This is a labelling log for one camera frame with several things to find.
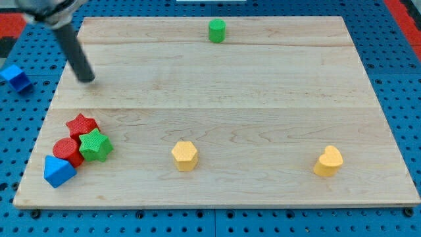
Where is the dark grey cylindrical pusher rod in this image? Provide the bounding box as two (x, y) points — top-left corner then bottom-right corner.
(53, 23), (95, 83)

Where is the red star block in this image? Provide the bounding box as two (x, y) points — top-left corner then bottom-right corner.
(65, 113), (99, 144)

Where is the green star block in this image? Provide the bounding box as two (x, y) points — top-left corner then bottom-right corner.
(79, 128), (114, 162)

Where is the blue cube block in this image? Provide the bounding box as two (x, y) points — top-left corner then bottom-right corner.
(1, 65), (32, 92)

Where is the red cylinder block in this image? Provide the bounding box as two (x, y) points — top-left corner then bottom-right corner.
(53, 137), (84, 168)

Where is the blue triangle block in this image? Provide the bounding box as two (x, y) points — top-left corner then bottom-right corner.
(43, 155), (77, 188)

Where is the green cylinder block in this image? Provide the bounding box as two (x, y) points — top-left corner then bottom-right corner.
(208, 18), (226, 43)

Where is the yellow hexagon block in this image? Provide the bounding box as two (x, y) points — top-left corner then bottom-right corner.
(172, 141), (199, 172)

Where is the light wooden board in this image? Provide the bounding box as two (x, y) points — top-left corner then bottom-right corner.
(13, 16), (420, 210)

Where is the yellow heart block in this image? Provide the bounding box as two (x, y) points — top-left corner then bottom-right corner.
(313, 145), (343, 177)

